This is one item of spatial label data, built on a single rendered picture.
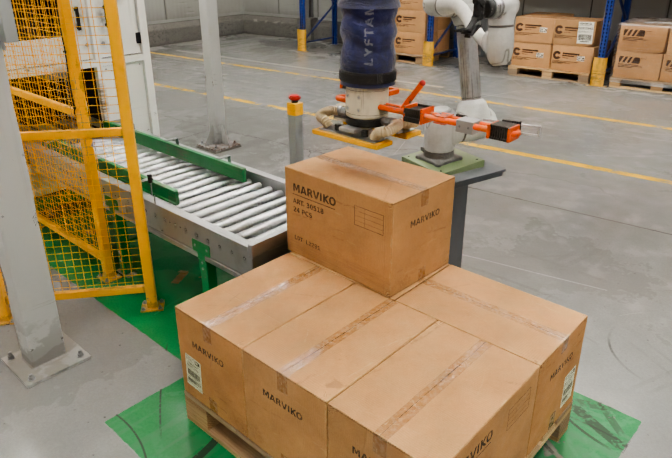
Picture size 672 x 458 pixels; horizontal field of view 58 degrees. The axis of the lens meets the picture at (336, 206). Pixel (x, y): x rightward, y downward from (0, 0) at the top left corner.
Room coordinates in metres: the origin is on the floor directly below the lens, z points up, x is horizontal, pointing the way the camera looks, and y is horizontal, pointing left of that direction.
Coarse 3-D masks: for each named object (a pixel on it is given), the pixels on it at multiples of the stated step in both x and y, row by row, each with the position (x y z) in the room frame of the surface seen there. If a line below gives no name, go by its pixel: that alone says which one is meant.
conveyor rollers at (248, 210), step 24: (72, 144) 4.06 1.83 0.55; (96, 144) 4.07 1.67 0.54; (120, 144) 4.10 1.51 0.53; (144, 168) 3.55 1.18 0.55; (168, 168) 3.57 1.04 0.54; (192, 168) 3.58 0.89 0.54; (144, 192) 3.15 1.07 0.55; (192, 192) 3.16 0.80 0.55; (216, 192) 3.17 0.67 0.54; (240, 192) 3.17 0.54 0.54; (264, 192) 3.18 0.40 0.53; (216, 216) 2.83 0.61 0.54; (240, 216) 2.83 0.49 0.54; (264, 216) 2.83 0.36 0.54
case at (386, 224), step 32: (320, 160) 2.53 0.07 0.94; (352, 160) 2.53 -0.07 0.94; (384, 160) 2.53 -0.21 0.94; (288, 192) 2.45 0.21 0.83; (320, 192) 2.31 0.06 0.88; (352, 192) 2.18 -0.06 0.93; (384, 192) 2.15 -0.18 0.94; (416, 192) 2.15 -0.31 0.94; (448, 192) 2.30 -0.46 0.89; (288, 224) 2.45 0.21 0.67; (320, 224) 2.31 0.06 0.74; (352, 224) 2.18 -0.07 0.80; (384, 224) 2.07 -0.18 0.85; (416, 224) 2.15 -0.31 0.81; (448, 224) 2.31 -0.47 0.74; (320, 256) 2.31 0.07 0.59; (352, 256) 2.18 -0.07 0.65; (384, 256) 2.07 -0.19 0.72; (416, 256) 2.16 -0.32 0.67; (448, 256) 2.32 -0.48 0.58; (384, 288) 2.06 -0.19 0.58
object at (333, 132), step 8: (320, 128) 2.40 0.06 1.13; (328, 128) 2.40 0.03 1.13; (336, 128) 2.36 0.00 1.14; (328, 136) 2.34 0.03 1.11; (336, 136) 2.31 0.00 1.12; (344, 136) 2.30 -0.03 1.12; (352, 136) 2.28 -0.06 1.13; (360, 136) 2.28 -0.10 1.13; (368, 136) 2.28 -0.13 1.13; (360, 144) 2.23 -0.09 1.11; (368, 144) 2.20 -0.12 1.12; (376, 144) 2.19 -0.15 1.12; (384, 144) 2.21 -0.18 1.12
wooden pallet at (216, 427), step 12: (192, 396) 1.95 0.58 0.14; (192, 408) 1.96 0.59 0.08; (204, 408) 1.90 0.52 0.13; (192, 420) 1.96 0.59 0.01; (204, 420) 1.90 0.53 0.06; (216, 420) 1.92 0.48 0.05; (564, 420) 1.87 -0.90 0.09; (216, 432) 1.88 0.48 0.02; (228, 432) 1.88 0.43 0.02; (552, 432) 1.79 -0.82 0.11; (564, 432) 1.90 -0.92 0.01; (228, 444) 1.82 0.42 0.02; (240, 444) 1.82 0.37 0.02; (252, 444) 1.70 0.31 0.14; (540, 444) 1.71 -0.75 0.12; (240, 456) 1.76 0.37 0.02; (252, 456) 1.76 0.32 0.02; (264, 456) 1.76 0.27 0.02; (528, 456) 1.64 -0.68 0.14
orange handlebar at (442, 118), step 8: (392, 88) 2.63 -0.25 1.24; (336, 96) 2.48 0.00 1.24; (344, 96) 2.49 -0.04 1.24; (392, 104) 2.33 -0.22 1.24; (392, 112) 2.28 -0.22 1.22; (400, 112) 2.25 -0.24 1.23; (432, 112) 2.21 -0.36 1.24; (432, 120) 2.15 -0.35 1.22; (440, 120) 2.13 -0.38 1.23; (448, 120) 2.11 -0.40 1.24; (480, 128) 2.02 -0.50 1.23; (512, 136) 1.94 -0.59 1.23
